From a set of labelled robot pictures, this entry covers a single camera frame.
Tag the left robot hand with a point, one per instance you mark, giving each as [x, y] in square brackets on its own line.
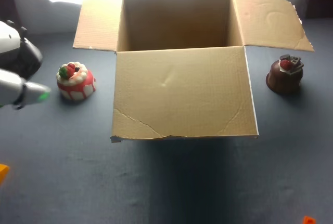
[10, 86]

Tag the red white toy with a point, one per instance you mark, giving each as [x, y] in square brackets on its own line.
[75, 85]

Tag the cardboard box with flaps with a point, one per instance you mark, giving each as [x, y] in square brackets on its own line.
[182, 91]

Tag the dark red round object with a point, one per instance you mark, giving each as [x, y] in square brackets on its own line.
[283, 81]

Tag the yellow-orange thick toy brick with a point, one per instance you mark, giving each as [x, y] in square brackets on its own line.
[3, 173]

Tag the grey table cloth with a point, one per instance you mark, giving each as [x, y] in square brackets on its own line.
[78, 182]

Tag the orange flat toy brick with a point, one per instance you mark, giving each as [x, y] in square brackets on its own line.
[309, 221]

